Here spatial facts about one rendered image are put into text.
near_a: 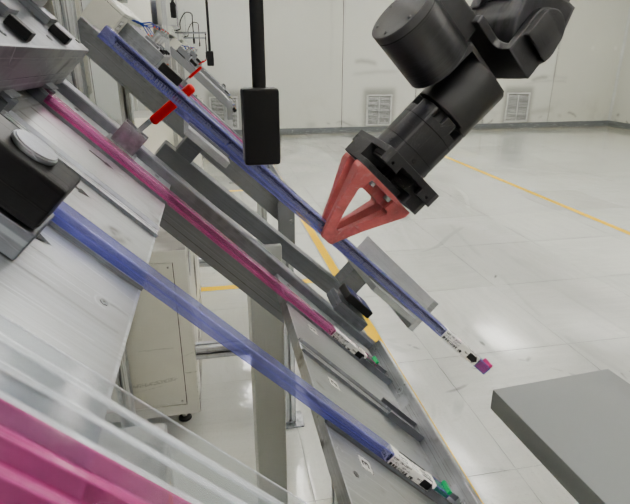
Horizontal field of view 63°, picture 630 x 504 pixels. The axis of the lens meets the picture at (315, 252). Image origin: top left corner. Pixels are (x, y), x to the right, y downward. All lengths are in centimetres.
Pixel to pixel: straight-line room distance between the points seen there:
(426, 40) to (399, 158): 9
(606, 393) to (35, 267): 90
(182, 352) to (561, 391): 108
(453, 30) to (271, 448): 89
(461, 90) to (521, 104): 906
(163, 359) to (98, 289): 134
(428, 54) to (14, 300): 34
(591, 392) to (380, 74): 770
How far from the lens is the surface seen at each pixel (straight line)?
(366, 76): 840
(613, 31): 1039
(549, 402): 96
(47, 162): 30
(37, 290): 29
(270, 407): 107
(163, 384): 171
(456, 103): 48
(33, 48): 45
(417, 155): 47
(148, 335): 163
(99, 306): 32
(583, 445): 89
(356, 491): 40
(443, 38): 45
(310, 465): 165
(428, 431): 63
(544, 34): 50
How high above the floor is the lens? 113
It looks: 21 degrees down
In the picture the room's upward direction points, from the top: straight up
